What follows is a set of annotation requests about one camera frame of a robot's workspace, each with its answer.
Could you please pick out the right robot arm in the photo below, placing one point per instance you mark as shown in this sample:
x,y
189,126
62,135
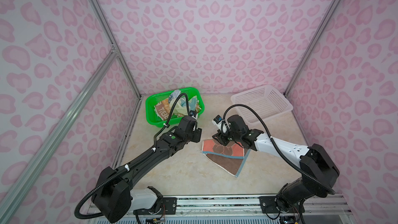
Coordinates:
x,y
318,172

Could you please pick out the aluminium frame post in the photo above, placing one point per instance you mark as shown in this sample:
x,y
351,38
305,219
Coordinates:
x,y
104,23
325,21

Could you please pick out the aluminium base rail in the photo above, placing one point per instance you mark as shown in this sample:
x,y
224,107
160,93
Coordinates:
x,y
242,209

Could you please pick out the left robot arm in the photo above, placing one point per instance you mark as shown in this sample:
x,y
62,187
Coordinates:
x,y
114,194

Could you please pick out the white plastic basket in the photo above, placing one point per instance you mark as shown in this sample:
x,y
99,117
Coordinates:
x,y
266,101

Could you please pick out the red brown bear towel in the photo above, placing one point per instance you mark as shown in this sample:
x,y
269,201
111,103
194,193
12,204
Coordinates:
x,y
230,158

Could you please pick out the orange blue lettered towel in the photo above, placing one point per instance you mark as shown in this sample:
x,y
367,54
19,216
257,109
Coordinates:
x,y
162,106

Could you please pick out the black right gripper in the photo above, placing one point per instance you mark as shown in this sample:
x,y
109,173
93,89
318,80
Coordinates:
x,y
217,136

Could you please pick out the aluminium frame post left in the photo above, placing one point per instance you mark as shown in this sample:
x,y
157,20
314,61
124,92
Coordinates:
x,y
104,23

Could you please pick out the aluminium frame post right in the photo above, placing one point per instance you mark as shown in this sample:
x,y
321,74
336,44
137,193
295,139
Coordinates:
x,y
325,21

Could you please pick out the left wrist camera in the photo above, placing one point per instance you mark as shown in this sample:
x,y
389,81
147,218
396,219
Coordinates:
x,y
194,114

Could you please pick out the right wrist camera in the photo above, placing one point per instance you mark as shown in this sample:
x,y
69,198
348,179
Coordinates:
x,y
217,120

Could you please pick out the aluminium diagonal frame bar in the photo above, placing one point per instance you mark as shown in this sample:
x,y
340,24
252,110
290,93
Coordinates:
x,y
29,138

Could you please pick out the pale yellow teal towel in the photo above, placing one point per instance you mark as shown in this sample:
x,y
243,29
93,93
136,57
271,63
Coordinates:
x,y
183,107

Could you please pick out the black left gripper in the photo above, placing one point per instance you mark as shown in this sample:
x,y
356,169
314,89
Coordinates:
x,y
199,136

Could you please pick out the green plastic basket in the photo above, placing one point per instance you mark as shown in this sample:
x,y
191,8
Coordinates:
x,y
153,119

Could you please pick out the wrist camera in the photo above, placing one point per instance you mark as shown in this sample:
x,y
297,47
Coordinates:
x,y
217,120
194,114

